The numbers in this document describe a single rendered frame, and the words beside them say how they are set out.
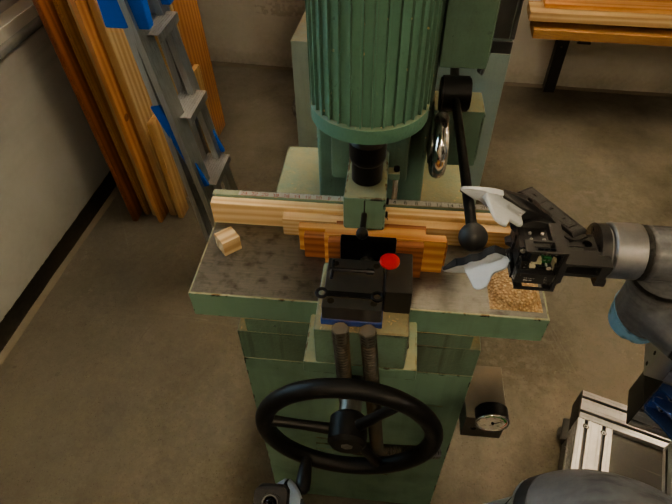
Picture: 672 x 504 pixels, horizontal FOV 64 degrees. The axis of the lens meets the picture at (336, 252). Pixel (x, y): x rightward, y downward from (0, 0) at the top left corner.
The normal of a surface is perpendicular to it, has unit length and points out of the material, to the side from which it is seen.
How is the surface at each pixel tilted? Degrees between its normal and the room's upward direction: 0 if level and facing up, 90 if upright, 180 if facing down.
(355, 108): 90
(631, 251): 45
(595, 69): 90
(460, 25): 90
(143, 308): 0
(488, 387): 0
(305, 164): 0
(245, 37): 90
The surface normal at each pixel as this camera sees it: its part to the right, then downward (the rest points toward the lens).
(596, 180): -0.01, -0.69
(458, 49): -0.11, 0.72
